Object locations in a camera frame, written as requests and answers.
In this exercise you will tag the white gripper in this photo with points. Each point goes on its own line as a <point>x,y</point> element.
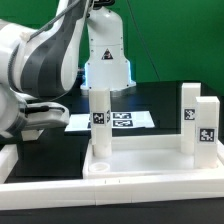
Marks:
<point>45,115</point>

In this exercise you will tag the white desk top tray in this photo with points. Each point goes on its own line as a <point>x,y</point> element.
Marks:
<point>140,156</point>

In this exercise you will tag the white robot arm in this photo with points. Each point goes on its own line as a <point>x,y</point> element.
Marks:
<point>39,66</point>

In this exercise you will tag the white left fence piece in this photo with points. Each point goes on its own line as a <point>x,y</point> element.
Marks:
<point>8,159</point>

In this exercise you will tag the fiducial marker sheet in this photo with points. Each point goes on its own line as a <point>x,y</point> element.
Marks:
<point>120,120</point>

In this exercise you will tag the white front fence rail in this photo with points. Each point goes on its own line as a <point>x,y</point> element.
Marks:
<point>51,194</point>

